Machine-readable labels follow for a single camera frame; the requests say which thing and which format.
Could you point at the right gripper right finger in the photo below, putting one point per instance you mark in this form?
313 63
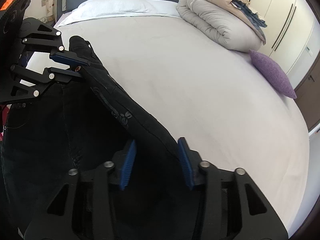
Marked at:
231 205

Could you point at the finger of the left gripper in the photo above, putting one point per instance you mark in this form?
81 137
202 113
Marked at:
60 50
26 84

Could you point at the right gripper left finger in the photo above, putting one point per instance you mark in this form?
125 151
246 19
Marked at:
54 219

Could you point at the black denim pants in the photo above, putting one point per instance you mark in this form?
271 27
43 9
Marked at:
82 124

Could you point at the white pillow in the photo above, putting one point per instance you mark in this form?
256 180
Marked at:
97 9

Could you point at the white bed with sheet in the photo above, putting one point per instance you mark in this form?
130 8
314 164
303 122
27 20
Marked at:
212 96

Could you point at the purple cushion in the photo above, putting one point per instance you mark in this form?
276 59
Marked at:
273 73

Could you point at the folded grey beige duvet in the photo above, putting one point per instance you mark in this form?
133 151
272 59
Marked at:
223 23

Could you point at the cream wardrobe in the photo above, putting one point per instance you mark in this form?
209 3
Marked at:
292 35

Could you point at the folded blue clothes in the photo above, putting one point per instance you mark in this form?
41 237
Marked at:
253 17

